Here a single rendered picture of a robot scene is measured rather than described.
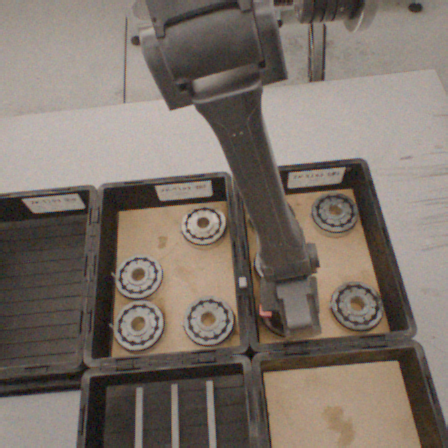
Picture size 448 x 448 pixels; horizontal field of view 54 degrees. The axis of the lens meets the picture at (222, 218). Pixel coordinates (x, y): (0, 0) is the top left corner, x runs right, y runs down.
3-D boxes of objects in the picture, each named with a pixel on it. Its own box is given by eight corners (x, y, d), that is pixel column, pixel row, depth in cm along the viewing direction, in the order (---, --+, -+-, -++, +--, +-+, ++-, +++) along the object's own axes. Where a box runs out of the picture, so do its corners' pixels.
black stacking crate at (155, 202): (113, 211, 109) (98, 185, 99) (232, 199, 108) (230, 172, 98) (103, 379, 89) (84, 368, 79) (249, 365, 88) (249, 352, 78)
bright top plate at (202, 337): (181, 300, 91) (181, 299, 91) (229, 292, 91) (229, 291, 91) (186, 349, 86) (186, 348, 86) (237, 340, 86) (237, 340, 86)
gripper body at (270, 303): (318, 313, 79) (323, 299, 73) (261, 313, 80) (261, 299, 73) (315, 279, 82) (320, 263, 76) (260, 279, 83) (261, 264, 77)
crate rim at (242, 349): (100, 189, 100) (97, 183, 98) (231, 176, 100) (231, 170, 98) (86, 371, 80) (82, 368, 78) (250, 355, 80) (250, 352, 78)
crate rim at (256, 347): (231, 176, 100) (231, 170, 98) (364, 163, 99) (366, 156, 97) (250, 355, 80) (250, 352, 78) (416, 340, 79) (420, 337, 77)
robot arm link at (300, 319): (314, 237, 65) (257, 248, 66) (330, 313, 59) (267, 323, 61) (320, 267, 75) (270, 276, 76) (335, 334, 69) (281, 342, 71)
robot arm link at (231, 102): (266, -25, 35) (141, 15, 37) (276, 14, 32) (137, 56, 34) (319, 245, 69) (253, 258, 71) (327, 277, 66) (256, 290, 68)
